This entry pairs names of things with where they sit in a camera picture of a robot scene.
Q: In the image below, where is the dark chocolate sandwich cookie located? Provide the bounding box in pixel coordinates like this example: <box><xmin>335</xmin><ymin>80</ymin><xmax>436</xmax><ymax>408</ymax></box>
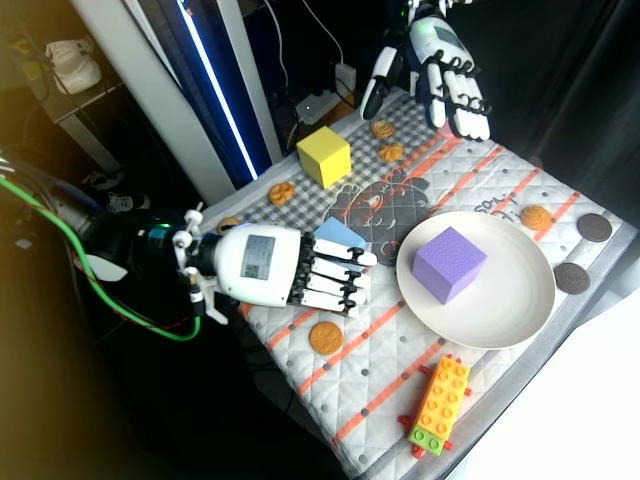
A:
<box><xmin>553</xmin><ymin>262</ymin><xmax>592</xmax><ymax>295</ymax></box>
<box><xmin>576</xmin><ymin>213</ymin><xmax>613</xmax><ymax>243</ymax></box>

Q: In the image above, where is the black white shoe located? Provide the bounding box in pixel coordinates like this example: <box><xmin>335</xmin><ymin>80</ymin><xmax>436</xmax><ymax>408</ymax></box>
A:
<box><xmin>104</xmin><ymin>192</ymin><xmax>151</xmax><ymax>214</ymax></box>

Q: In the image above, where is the white column with blue light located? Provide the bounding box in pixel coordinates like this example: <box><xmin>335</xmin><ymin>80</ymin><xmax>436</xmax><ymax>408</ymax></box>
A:
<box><xmin>69</xmin><ymin>0</ymin><xmax>284</xmax><ymax>201</ymax></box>

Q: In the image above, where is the white round plate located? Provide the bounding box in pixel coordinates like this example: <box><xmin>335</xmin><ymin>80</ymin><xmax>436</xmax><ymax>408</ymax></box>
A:
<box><xmin>395</xmin><ymin>210</ymin><xmax>557</xmax><ymax>350</ymax></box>

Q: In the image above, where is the pretzel butter cookie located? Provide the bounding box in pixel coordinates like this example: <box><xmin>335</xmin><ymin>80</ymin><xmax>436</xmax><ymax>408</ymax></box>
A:
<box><xmin>268</xmin><ymin>182</ymin><xmax>297</xmax><ymax>207</ymax></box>

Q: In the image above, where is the round tan biscuit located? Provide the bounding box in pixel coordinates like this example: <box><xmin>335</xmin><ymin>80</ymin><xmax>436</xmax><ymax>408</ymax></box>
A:
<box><xmin>308</xmin><ymin>321</ymin><xmax>345</xmax><ymax>356</ymax></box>

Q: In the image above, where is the blue cube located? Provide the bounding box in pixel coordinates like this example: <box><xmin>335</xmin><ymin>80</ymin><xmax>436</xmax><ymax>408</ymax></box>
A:
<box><xmin>313</xmin><ymin>219</ymin><xmax>369</xmax><ymax>274</ymax></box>

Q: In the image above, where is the purple foam cube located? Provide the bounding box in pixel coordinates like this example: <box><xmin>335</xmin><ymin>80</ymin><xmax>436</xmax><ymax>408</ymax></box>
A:
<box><xmin>411</xmin><ymin>226</ymin><xmax>489</xmax><ymax>305</ymax></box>

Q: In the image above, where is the white power strip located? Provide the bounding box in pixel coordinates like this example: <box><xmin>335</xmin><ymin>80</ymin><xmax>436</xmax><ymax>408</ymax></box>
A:
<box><xmin>294</xmin><ymin>89</ymin><xmax>344</xmax><ymax>126</ymax></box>

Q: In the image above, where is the white plug adapter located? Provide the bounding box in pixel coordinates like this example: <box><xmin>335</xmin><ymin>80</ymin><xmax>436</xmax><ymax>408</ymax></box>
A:
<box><xmin>333</xmin><ymin>63</ymin><xmax>357</xmax><ymax>101</ymax></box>

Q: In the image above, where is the white cable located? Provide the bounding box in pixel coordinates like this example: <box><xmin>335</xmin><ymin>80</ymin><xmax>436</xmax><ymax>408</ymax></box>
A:
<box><xmin>298</xmin><ymin>0</ymin><xmax>347</xmax><ymax>67</ymax></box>

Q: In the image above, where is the yellow cube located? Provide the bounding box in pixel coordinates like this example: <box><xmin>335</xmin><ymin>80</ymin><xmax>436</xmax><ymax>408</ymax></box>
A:
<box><xmin>295</xmin><ymin>125</ymin><xmax>352</xmax><ymax>190</ymax></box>

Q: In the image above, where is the grey metal shelf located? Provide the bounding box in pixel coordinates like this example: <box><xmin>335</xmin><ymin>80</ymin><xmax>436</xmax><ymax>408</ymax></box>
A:
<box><xmin>29</xmin><ymin>82</ymin><xmax>126</xmax><ymax>174</ymax></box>

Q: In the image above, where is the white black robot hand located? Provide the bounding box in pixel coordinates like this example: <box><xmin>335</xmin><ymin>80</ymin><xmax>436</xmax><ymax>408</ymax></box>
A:
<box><xmin>212</xmin><ymin>222</ymin><xmax>379</xmax><ymax>320</ymax></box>
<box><xmin>359</xmin><ymin>14</ymin><xmax>492</xmax><ymax>144</ymax></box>

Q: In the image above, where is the white sneaker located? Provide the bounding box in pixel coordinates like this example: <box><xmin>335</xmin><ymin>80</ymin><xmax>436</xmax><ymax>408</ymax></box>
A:
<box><xmin>44</xmin><ymin>37</ymin><xmax>103</xmax><ymax>96</ymax></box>

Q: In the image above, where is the green cable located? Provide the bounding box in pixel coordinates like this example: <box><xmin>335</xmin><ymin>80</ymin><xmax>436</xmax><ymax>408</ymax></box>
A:
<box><xmin>0</xmin><ymin>177</ymin><xmax>202</xmax><ymax>343</ymax></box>

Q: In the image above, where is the grey quilt with bear print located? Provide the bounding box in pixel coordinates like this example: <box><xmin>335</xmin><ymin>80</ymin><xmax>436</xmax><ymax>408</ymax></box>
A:
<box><xmin>199</xmin><ymin>87</ymin><xmax>629</xmax><ymax>479</ymax></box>

